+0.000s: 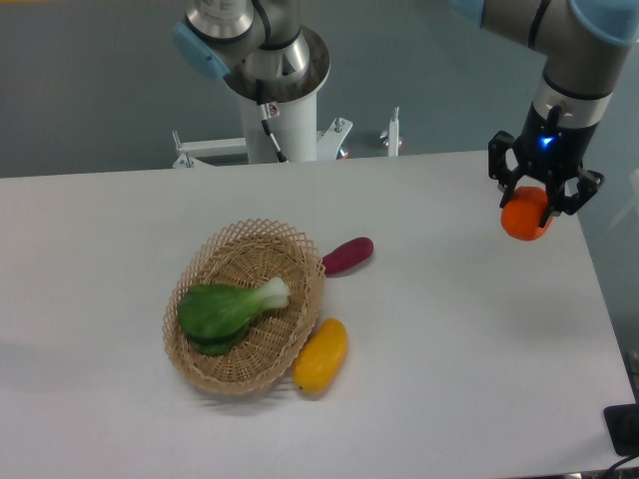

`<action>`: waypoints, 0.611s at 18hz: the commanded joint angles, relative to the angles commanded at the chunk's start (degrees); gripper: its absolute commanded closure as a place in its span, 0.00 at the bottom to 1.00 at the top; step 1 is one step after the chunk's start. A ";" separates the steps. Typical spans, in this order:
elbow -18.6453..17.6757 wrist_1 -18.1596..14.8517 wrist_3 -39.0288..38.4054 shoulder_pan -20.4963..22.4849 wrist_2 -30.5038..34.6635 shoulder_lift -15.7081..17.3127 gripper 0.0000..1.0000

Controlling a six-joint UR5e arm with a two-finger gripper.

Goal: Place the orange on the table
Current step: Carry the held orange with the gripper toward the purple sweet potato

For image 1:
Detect yellow mango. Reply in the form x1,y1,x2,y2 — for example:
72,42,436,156
293,318,348,394

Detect silver robot base joint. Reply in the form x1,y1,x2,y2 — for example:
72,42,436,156
172,1,330,104

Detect woven wicker basket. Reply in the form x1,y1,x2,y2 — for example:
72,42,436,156
163,220,324,395

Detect white pedestal base frame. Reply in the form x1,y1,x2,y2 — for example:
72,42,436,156
172,106,403,169

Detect green bok choy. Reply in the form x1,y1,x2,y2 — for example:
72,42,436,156
177,277,291,356

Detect black device at table edge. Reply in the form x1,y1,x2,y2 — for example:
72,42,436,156
603,403,638,456

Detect orange fruit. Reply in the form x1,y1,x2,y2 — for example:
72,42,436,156
500,186,552,241

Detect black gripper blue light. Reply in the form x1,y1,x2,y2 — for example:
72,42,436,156
488,106,604,228

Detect black cable on pedestal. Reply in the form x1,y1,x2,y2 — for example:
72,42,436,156
255,79,290,164

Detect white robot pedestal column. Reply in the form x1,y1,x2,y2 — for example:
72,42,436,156
239,93,318,165

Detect purple sweet potato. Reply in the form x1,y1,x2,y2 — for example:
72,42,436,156
322,237,374,276

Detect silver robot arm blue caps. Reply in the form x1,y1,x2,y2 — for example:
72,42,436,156
449,0,638,228

